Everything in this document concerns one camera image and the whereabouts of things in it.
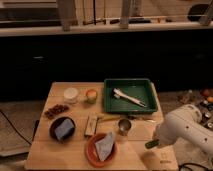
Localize black cable left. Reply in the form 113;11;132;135
0;109;34;146

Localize yellow handled utensil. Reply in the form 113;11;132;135
98;116;120;122

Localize green plastic tray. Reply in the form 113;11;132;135
104;78;158;114

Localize black cable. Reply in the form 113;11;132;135
178;162;212;171
0;109;34;146

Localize brown grape bunch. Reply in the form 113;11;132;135
44;104;69;119

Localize small metal cup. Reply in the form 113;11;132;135
118;119;132;136

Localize white brush in tray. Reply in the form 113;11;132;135
113;88;146;107

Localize blue cloth in black bowl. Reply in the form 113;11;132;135
55;119;74;141

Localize black cable right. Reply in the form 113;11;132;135
178;162;212;171

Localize green pepper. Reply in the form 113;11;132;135
145;139;159;149

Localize blue cloth on orange plate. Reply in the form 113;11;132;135
95;132;115;161

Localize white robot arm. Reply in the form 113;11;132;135
153;104;213;156

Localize black bowl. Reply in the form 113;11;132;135
49;117;76;142

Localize orange plate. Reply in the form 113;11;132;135
85;133;117;168

